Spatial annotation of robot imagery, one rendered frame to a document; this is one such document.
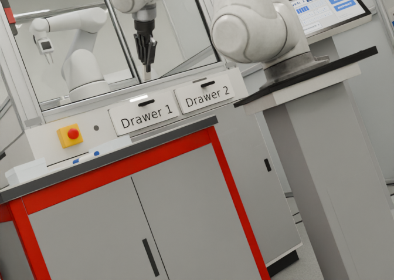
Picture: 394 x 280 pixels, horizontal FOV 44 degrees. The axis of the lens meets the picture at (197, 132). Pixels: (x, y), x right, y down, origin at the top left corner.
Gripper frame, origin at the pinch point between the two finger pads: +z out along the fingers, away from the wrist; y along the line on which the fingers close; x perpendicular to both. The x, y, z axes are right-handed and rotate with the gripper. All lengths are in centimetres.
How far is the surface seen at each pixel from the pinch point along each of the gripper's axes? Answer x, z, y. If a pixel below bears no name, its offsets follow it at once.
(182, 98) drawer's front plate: -18.4, 17.6, 2.2
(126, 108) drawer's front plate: 7.6, 15.0, 4.0
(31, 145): 46, 18, 4
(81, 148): 29.6, 23.7, 0.1
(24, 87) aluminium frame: 41.8, 1.4, 15.8
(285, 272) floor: -39, 91, -47
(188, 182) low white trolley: 26, 7, -60
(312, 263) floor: -48, 86, -54
